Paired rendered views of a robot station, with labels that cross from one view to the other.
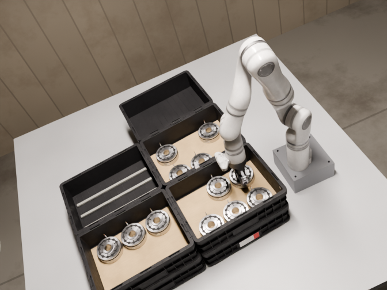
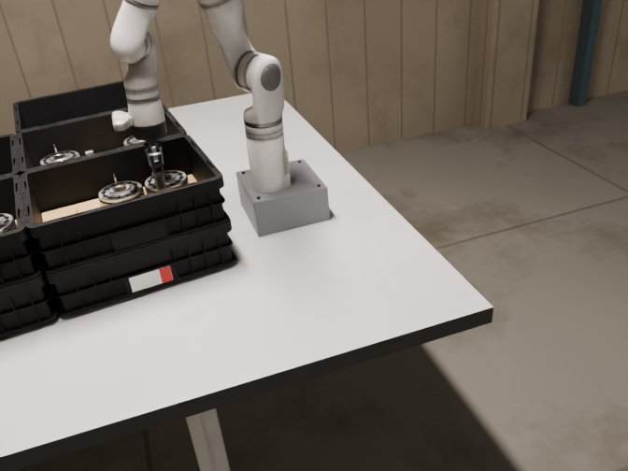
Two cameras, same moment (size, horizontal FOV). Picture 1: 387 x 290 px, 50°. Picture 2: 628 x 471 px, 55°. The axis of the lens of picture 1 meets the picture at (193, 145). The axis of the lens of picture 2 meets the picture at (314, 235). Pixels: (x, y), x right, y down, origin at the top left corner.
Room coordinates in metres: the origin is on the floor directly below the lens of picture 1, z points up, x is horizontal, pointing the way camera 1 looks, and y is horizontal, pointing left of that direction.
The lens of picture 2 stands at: (-0.36, -0.22, 1.47)
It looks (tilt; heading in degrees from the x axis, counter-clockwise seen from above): 31 degrees down; 348
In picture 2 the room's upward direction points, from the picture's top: 5 degrees counter-clockwise
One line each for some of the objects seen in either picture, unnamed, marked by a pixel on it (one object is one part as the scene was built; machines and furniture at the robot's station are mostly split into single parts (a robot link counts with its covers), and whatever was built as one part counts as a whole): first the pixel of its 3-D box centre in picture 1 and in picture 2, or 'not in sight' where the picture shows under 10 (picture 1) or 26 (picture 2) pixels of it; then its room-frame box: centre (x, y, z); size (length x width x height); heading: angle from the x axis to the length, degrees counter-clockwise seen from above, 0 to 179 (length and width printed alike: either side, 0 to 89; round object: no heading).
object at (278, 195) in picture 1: (224, 190); (119, 179); (0.93, -0.05, 0.92); 0.40 x 0.30 x 0.02; 101
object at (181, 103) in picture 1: (167, 111); (90, 121); (1.52, 0.06, 0.87); 0.40 x 0.30 x 0.11; 101
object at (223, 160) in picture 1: (230, 153); (136, 108); (0.98, -0.12, 1.05); 0.11 x 0.09 x 0.06; 94
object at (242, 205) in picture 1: (235, 211); not in sight; (0.86, -0.06, 0.86); 0.10 x 0.10 x 0.01
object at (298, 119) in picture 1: (297, 125); (260, 91); (1.01, -0.40, 1.04); 0.09 x 0.09 x 0.17; 30
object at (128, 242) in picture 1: (132, 234); not in sight; (0.92, 0.35, 0.86); 0.10 x 0.10 x 0.01
